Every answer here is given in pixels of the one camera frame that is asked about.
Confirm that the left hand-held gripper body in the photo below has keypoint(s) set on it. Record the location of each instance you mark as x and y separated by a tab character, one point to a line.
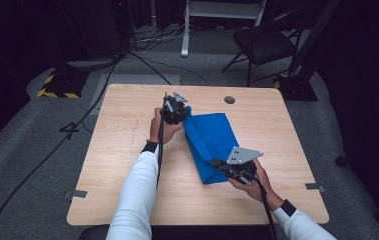
173	111

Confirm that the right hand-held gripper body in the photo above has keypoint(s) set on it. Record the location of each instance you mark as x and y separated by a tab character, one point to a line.
243	166

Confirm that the blue cloth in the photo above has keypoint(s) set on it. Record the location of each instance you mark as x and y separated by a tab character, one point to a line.
210	140

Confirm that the person's left hand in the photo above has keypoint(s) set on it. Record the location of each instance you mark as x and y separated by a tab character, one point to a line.
163	133

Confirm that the person's right hand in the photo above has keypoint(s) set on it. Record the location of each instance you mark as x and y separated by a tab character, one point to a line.
260	190

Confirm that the grey table grommet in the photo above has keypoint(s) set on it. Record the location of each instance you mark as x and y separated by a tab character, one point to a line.
229	100

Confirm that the white metal stand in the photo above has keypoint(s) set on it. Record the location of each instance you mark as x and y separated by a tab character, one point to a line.
185	40

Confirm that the grey tape piece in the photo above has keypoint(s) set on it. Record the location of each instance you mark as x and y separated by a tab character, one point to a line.
77	194
314	186

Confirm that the black stand with striped base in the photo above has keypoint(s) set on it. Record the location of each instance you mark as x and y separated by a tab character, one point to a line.
297	88

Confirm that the black folding chair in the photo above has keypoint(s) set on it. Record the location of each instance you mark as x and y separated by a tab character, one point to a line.
263	43

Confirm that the black equipment cabinet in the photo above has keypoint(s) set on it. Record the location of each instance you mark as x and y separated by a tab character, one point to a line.
100	30

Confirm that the black yellow striped base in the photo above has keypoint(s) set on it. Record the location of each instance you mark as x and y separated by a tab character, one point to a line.
63	85

